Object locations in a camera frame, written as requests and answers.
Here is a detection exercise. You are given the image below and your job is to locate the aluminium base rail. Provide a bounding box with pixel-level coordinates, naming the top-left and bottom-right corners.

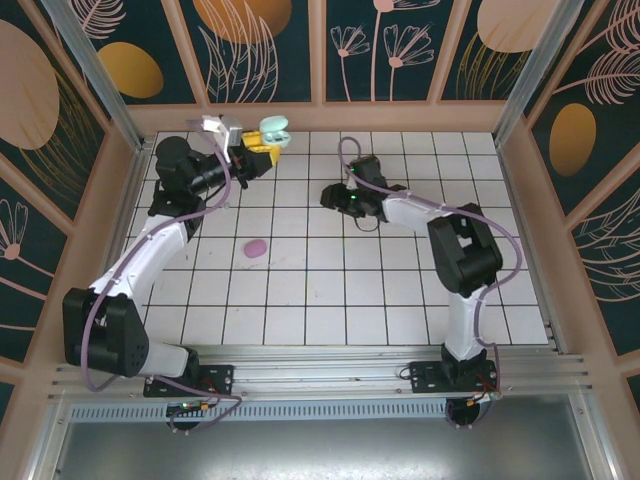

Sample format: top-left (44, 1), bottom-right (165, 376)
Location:
top-left (49, 343), bottom-right (596, 401)

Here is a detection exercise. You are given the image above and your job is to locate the slotted grey cable duct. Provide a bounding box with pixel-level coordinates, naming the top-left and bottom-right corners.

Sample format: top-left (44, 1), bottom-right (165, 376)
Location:
top-left (69, 398), bottom-right (454, 424)

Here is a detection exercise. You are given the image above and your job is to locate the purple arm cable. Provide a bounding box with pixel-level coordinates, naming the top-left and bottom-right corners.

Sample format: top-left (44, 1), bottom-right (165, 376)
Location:
top-left (338, 135), bottom-right (524, 396)
top-left (79, 118), bottom-right (244, 436)

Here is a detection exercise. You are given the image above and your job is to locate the aluminium frame post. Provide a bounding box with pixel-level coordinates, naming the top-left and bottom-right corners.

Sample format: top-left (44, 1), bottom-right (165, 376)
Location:
top-left (492, 0), bottom-right (604, 149)
top-left (39, 0), bottom-right (154, 154)

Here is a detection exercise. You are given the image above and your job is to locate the mint green earbud charging case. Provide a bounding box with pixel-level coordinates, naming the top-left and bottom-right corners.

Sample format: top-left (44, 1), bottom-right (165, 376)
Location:
top-left (257, 114), bottom-right (295, 150)

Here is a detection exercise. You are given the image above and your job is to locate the thin black cable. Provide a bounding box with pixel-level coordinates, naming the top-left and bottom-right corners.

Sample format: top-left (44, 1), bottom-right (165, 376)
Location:
top-left (347, 212), bottom-right (382, 234)

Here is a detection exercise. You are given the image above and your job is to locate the grey metal sheet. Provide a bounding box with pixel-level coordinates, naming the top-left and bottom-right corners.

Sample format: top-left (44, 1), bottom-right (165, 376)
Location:
top-left (49, 392), bottom-right (616, 480)

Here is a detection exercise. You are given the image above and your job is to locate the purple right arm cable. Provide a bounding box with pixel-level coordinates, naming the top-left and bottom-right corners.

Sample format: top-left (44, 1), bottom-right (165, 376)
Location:
top-left (338, 135), bottom-right (524, 396)

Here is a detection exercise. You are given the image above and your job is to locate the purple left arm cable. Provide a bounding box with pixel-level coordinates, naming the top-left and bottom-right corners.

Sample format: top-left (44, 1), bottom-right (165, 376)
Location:
top-left (79, 118), bottom-right (244, 436)

